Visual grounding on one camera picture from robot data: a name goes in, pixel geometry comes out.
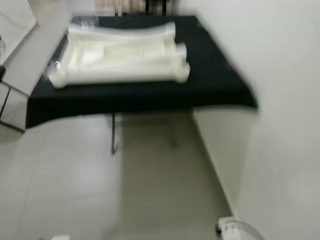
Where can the black tablecloth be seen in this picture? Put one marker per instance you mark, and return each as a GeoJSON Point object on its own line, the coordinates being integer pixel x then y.
{"type": "Point", "coordinates": [150, 97]}

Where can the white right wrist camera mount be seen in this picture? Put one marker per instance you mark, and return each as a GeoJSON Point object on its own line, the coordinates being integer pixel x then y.
{"type": "Point", "coordinates": [227, 229]}

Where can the beige hanging cloth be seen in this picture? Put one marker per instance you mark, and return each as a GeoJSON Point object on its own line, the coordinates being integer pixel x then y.
{"type": "Point", "coordinates": [105, 4]}

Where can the black stool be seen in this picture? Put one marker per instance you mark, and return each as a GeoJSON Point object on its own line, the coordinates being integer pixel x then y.
{"type": "Point", "coordinates": [155, 6]}

